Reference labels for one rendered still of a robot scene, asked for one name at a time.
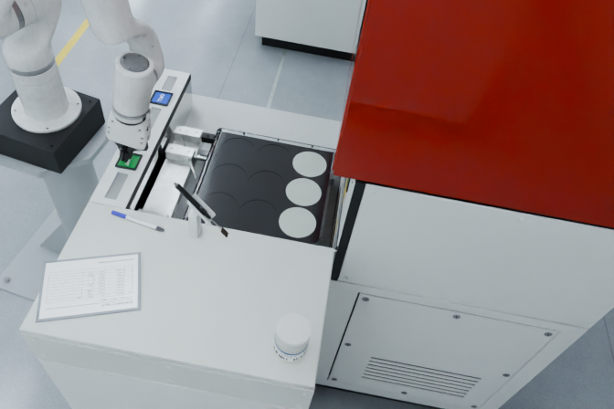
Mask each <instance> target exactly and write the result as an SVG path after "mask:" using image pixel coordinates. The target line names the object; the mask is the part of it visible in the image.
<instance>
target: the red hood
mask: <svg viewBox="0 0 614 409"><path fill-rule="evenodd" d="M332 170H333V175H336V176H341V177H346V178H351V179H356V180H361V181H366V182H370V183H375V184H384V185H389V186H395V187H399V188H404V189H409V190H414V191H419V192H424V193H429V194H437V195H443V196H448V197H452V198H458V199H462V200H467V201H473V202H477V203H482V204H487V205H496V206H500V207H506V208H511V209H515V210H521V211H525V212H530V213H536V214H540V215H549V216H554V217H559V218H564V219H569V220H574V221H578V222H584V223H589V224H593V225H603V226H607V227H612V228H614V0H361V1H360V6H359V12H358V18H357V23H356V29H355V39H354V44H353V50H352V56H351V61H350V67H349V71H348V77H347V82H346V88H345V94H344V104H343V109H342V115H341V120H340V126H339V131H338V137H337V142H336V147H335V153H334V158H333V169H332Z"/></svg>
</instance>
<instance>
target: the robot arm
mask: <svg viewBox="0 0 614 409"><path fill-rule="evenodd" d="M80 1H81V4H82V6H83V9H84V12H85V14H86V17H87V19H88V22H89V24H90V28H91V30H92V32H93V34H94V36H95V37H96V38H98V40H99V41H100V42H101V43H103V44H105V45H110V46H113V45H118V44H120V43H123V42H125V41H126V42H127V44H128V46H129V48H130V50H131V51H127V52H123V53H121V54H120V55H119V56H117V58H115V61H114V74H113V91H112V106H111V113H110V116H109V119H108V123H107V129H106V138H107V139H109V140H111V141H113V142H114V143H115V144H116V145H117V146H118V149H119V150H120V156H121V161H122V162H123V161H125V162H126V163H127V162H128V160H129V159H131V158H132V154H133V152H135V151H138V150H140V151H147V150H148V148H149V146H148V142H147V141H149V140H150V137H151V120H150V115H149V114H150V113H151V111H152V110H151V109H149V106H150V99H151V94H152V91H153V88H154V85H155V83H156V82H157V80H158V79H159V78H160V77H161V76H162V74H163V72H164V55H163V51H162V48H161V45H160V42H159V39H158V36H157V35H156V33H155V31H154V30H153V29H152V28H151V27H150V26H149V25H148V24H146V23H145V22H143V21H142V20H139V19H137V18H135V17H133V15H132V10H131V7H130V4H129V0H80ZM61 8H62V0H0V39H2V38H4V41H3V44H2V54H3V58H4V60H5V64H6V66H7V69H8V71H9V74H10V76H11V79H12V80H13V83H14V85H15V88H16V92H17V94H18V97H17V99H16V100H15V102H14V103H13V105H12V109H11V113H12V117H13V120H14V121H15V123H16V124H17V125H18V126H19V127H20V128H22V129H23V130H26V131H30V132H34V133H50V132H54V131H60V130H63V129H65V128H67V127H68V126H69V125H71V124H72V123H73V122H74V121H75V120H76V119H77V118H78V117H79V115H80V113H81V109H82V105H81V100H80V98H79V95H78V94H77V93H76V92H75V91H73V90H72V89H69V88H67V87H64V86H63V83H62V80H61V76H60V74H59V71H58V65H57V62H56V59H55V56H54V53H53V49H52V46H51V39H52V37H53V34H54V32H55V29H56V27H57V24H58V20H59V17H60V13H61Z"/></svg>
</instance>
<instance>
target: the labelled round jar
mask: <svg viewBox="0 0 614 409"><path fill-rule="evenodd" d="M310 336H311V325H310V323H309V321H308V320H307V319H306V318H304V317H303V316H302V315H300V314H297V313H290V314H286V315H284V316H283V317H281V318H280V319H279V321H278V323H277V326H276V332H275V338H274V345H273V350H274V353H275V356H276V357H277V358H278V359H279V360H280V361H281V362H284V363H287V364H294V363H297V362H299V361H301V360H302V359H303V357H304V355H305V353H306V351H307V347H308V343H309V339H310Z"/></svg>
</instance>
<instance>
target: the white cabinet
mask: <svg viewBox="0 0 614 409"><path fill-rule="evenodd" d="M38 360H39V361H40V363H41V364H42V366H43V367H44V369H45V370H46V372H47V373H48V375H49V377H50V378H51V380H52V381H53V382H54V384H55V385H56V386H57V387H58V389H59V391H60V392H61V394H62V395H63V397H64V398H65V400H66V401H67V403H68V404H69V406H70V407H71V409H294V408H290V407H285V406H280V405H276V404H266V403H262V402H257V401H252V400H248V399H243V398H238V397H234V396H229V395H224V394H220V393H211V392H207V391H202V390H197V389H193V388H187V387H183V386H178V385H173V384H169V383H160V382H156V381H151V380H146V379H142V378H137V377H132V376H128V375H123V374H118V373H113V372H105V371H100V370H95V369H91V368H86V367H81V366H77V365H72V364H67V363H63V362H54V361H50V360H45V359H40V358H38Z"/></svg>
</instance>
